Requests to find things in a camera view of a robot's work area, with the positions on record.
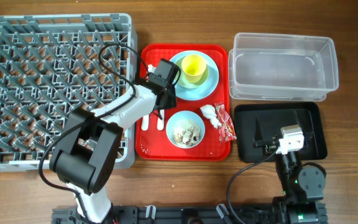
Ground light blue plate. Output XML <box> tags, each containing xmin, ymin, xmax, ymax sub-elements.
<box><xmin>170</xmin><ymin>50</ymin><xmax>219</xmax><ymax>101</ymax></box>

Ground red snack wrapper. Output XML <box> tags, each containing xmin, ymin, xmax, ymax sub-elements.
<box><xmin>214</xmin><ymin>102</ymin><xmax>237</xmax><ymax>143</ymax></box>

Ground black plastic tray bin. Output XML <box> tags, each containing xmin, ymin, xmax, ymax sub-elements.
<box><xmin>234</xmin><ymin>102</ymin><xmax>328</xmax><ymax>163</ymax></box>

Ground yellow plastic cup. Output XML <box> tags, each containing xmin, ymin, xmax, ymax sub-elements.
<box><xmin>181</xmin><ymin>54</ymin><xmax>208</xmax><ymax>83</ymax></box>

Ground white plastic spoon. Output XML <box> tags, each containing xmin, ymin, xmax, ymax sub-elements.
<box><xmin>141</xmin><ymin>115</ymin><xmax>149</xmax><ymax>131</ymax></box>

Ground light blue food bowl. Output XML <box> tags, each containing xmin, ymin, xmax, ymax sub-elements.
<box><xmin>165</xmin><ymin>111</ymin><xmax>206</xmax><ymax>149</ymax></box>

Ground clear plastic bin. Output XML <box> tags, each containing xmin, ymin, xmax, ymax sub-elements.
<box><xmin>228</xmin><ymin>32</ymin><xmax>339</xmax><ymax>101</ymax></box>

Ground grey plastic dishwasher rack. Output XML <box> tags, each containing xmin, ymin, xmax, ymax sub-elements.
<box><xmin>0</xmin><ymin>13</ymin><xmax>137</xmax><ymax>172</ymax></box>

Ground red plastic tray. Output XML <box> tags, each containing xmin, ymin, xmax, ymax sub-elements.
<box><xmin>135</xmin><ymin>44</ymin><xmax>231</xmax><ymax>161</ymax></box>

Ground light green small bowl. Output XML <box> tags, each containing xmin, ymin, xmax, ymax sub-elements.
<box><xmin>176</xmin><ymin>57</ymin><xmax>209</xmax><ymax>89</ymax></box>

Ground food scraps and rice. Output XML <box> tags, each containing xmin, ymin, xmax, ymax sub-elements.
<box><xmin>172</xmin><ymin>119</ymin><xmax>201</xmax><ymax>148</ymax></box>

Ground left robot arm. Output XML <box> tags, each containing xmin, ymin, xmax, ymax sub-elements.
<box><xmin>49</xmin><ymin>59</ymin><xmax>181</xmax><ymax>223</ymax></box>

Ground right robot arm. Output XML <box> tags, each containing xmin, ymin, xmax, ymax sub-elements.
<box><xmin>254</xmin><ymin>120</ymin><xmax>328</xmax><ymax>224</ymax></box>

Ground white napkin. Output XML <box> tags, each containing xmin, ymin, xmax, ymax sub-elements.
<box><xmin>200</xmin><ymin>105</ymin><xmax>221</xmax><ymax>129</ymax></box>

